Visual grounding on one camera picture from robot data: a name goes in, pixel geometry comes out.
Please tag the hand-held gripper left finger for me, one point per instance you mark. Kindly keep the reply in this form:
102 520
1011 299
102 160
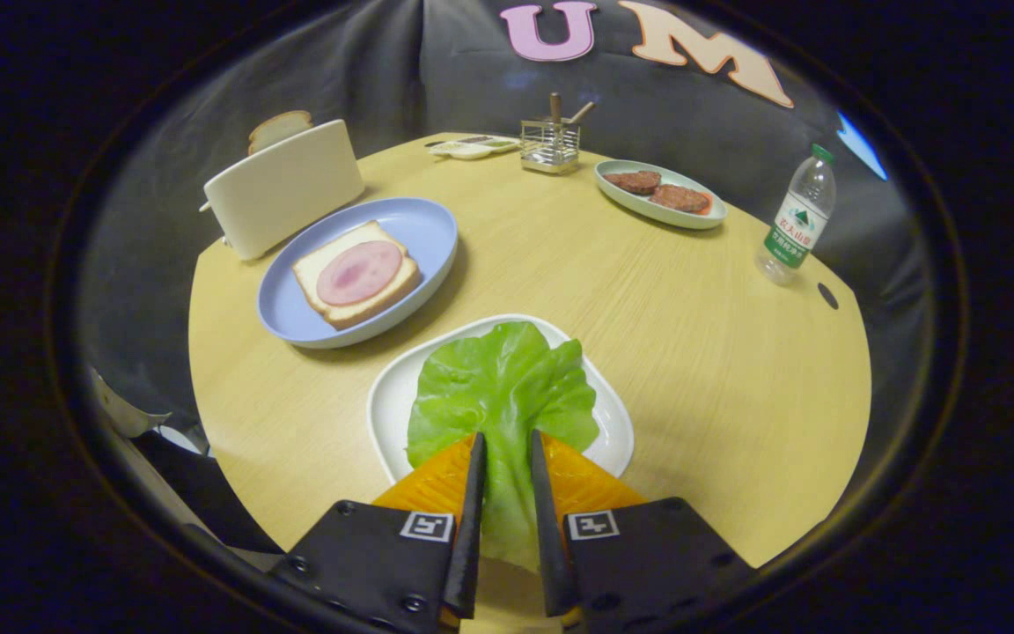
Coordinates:
470 528

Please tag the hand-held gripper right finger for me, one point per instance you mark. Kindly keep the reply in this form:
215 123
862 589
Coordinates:
547 528

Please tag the green lettuce leaf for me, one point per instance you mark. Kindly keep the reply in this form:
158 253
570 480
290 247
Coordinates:
498 387

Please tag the brown crust bread slice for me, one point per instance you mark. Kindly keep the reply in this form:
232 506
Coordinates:
278 129

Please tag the white square plate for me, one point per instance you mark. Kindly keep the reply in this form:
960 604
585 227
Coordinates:
388 405

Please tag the bread slice with pale crust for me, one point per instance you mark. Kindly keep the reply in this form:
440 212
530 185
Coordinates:
331 310

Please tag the pink ham slice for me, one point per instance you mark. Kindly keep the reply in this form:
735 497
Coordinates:
357 273

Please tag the blue round plate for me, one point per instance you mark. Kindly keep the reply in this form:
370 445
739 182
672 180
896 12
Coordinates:
419 229

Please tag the pale green oval plate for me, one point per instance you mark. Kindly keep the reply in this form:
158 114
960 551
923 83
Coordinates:
639 205

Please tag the brown meat patty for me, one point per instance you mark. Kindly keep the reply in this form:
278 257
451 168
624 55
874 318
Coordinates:
681 198
635 182

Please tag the white divided tray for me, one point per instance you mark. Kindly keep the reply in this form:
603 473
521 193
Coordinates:
472 150

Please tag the white toaster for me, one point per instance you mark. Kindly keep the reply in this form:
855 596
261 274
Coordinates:
287 189

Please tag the clear plastic water bottle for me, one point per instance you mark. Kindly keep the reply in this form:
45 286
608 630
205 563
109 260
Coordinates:
793 229

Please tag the black backdrop cloth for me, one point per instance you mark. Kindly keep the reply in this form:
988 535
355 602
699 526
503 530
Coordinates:
437 70

